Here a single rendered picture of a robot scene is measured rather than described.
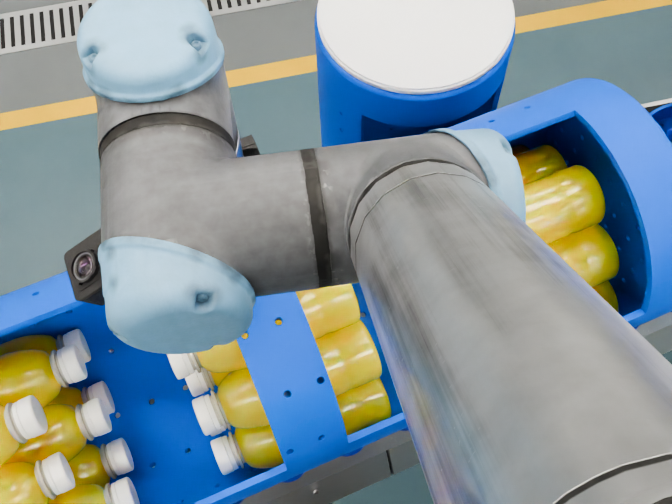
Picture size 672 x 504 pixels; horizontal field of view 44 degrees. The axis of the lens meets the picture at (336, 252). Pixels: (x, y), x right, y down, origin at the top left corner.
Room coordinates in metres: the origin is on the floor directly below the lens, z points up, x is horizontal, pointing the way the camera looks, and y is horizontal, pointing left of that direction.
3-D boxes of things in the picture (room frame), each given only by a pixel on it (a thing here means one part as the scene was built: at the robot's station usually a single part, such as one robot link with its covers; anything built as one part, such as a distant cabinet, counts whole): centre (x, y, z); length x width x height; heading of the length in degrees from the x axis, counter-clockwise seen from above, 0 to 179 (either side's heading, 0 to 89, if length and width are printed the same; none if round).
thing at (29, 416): (0.22, 0.30, 1.15); 0.04 x 0.02 x 0.04; 22
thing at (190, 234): (0.21, 0.07, 1.53); 0.11 x 0.11 x 0.08; 6
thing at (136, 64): (0.30, 0.10, 1.53); 0.09 x 0.08 x 0.11; 6
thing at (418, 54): (0.82, -0.13, 1.03); 0.28 x 0.28 x 0.01
